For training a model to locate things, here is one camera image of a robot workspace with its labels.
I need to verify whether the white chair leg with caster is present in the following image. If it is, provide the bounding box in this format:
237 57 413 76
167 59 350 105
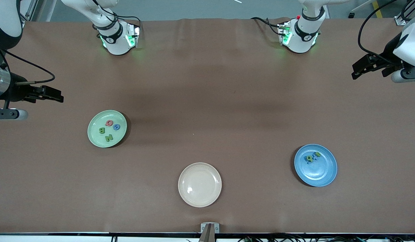
348 0 376 18

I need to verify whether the green plate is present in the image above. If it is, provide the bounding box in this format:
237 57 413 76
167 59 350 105
87 110 128 148

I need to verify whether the blue plate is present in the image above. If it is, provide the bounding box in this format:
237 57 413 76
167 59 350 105
294 144 338 187

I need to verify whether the brown table cover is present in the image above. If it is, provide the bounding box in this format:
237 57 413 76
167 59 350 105
0 17 415 234

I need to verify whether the beige plate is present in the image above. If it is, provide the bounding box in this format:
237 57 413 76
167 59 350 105
178 162 222 208

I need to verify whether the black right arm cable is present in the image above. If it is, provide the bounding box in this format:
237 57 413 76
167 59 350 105
3 50 56 84

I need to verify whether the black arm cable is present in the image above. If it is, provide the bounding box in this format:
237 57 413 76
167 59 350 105
3 50 56 84
357 0 400 66

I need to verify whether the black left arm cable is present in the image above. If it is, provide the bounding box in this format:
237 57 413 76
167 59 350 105
357 0 400 66

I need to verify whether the aluminium frame profile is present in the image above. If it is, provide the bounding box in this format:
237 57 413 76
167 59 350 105
19 0 38 30
395 0 415 26

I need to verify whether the black base cable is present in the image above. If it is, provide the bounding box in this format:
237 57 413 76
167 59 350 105
250 17 282 36
92 0 142 37

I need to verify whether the beige camera mount pole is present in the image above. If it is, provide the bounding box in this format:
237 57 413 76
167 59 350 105
198 225 217 242

